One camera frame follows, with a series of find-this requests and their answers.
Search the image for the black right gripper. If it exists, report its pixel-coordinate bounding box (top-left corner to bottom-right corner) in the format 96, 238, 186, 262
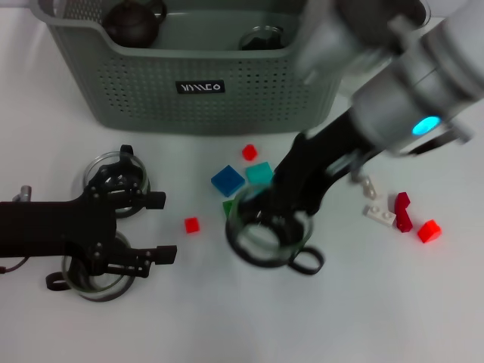
240, 108, 380, 230

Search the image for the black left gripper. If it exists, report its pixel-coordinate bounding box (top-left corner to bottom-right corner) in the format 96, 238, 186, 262
0, 183, 178, 279

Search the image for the glass teacup with black handle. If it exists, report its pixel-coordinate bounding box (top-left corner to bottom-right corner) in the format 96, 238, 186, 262
82, 144, 150, 219
45, 232, 135, 303
225, 185, 325, 276
237, 25, 287, 51

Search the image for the grey perforated plastic storage basket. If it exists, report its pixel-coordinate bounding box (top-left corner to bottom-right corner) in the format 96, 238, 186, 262
29, 0, 355, 136

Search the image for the orange-red sloped toy block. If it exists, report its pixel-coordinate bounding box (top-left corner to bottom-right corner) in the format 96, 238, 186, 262
417, 219, 442, 244

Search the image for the cyan square toy tile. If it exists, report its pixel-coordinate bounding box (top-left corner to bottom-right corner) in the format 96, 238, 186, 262
245, 161, 274, 186

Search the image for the blue square toy tile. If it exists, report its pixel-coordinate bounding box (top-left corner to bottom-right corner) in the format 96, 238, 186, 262
210, 164, 246, 198

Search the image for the white toy brick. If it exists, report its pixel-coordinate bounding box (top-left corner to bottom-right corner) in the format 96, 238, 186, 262
361, 177, 387, 200
363, 203, 397, 228

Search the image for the dark red toy brick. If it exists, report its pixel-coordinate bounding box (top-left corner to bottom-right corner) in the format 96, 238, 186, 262
394, 191, 414, 233

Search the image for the dark brown clay teapot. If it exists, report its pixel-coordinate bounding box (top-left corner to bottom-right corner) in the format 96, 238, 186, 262
101, 0, 168, 48

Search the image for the right gripper cable plug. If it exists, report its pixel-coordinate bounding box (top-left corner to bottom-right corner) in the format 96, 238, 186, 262
349, 162, 374, 188

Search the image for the gripper cable plug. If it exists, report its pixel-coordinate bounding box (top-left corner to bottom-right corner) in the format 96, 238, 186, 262
0, 259, 29, 274
349, 162, 374, 188

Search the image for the left gripper cable plug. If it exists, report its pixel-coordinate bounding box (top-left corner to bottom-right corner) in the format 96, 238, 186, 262
0, 259, 29, 274

